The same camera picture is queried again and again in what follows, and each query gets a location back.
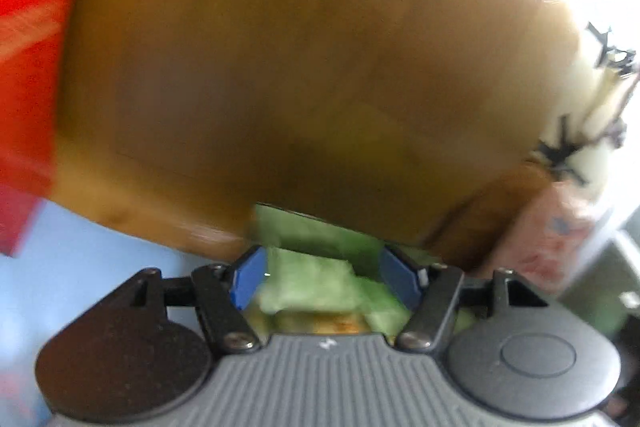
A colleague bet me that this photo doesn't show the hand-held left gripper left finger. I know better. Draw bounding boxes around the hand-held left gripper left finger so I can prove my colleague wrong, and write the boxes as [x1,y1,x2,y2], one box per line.
[131,246,268,354]

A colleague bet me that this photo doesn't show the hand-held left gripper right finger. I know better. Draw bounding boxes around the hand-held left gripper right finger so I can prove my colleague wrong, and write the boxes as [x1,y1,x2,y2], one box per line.
[379,246,548,353]

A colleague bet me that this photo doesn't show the green snack packet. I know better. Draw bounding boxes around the green snack packet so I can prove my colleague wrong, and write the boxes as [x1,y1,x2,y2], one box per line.
[350,276,417,335]
[257,247,362,314]

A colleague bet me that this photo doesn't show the pink snack bag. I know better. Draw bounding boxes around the pink snack bag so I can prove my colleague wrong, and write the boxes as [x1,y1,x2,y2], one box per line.
[492,179,613,298]

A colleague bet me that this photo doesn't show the light blue printed blanket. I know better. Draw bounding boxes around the light blue printed blanket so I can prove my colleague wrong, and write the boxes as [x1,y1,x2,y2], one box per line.
[0,199,246,427]

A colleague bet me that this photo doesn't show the black tape strips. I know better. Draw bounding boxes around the black tape strips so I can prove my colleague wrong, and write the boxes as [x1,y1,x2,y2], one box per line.
[536,22,640,186]

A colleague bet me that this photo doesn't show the frosted glass sliding door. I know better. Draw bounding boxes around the frosted glass sliding door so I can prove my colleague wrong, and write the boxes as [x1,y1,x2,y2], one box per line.
[560,202,640,420]

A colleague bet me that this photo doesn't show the red patterned box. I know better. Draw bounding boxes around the red patterned box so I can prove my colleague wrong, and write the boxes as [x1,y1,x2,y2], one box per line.
[0,0,82,257]

